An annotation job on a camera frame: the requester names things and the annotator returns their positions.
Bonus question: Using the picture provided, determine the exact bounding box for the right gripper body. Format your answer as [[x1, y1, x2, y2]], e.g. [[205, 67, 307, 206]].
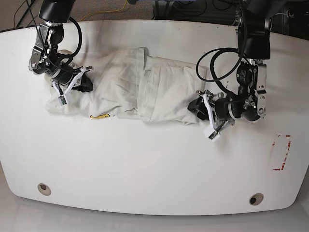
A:
[[50, 66, 93, 97]]

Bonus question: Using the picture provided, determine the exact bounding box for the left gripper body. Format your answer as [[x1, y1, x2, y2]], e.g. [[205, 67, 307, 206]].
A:
[[196, 90, 235, 132]]

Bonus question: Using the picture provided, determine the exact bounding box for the white t-shirt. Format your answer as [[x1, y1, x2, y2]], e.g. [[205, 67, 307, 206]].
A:
[[46, 47, 206, 125]]

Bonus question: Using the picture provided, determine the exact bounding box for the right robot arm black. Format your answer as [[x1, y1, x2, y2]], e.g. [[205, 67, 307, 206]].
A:
[[29, 0, 93, 93]]

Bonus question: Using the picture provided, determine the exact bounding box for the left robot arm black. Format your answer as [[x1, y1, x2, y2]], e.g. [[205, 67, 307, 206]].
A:
[[188, 0, 286, 139]]

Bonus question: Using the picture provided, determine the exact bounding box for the red tape rectangle marking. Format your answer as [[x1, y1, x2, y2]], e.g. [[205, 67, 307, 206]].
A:
[[269, 135, 292, 171]]

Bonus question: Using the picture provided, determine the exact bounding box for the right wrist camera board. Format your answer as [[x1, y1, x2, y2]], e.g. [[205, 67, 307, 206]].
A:
[[57, 94, 71, 106]]

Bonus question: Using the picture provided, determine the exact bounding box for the yellow cable on floor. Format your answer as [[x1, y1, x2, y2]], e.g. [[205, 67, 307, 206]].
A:
[[81, 0, 128, 22]]

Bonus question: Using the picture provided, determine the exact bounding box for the black cable on floor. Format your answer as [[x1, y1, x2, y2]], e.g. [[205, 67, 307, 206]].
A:
[[13, 0, 39, 28]]

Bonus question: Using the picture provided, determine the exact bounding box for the right table cable grommet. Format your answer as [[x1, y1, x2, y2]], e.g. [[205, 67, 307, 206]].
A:
[[249, 193, 264, 206]]

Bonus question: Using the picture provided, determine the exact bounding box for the table cable grommet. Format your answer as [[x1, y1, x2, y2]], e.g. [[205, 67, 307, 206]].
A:
[[249, 193, 264, 206], [38, 183, 51, 196]]

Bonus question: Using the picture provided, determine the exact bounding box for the left table cable grommet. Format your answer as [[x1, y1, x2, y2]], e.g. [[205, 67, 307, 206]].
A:
[[38, 183, 51, 196]]

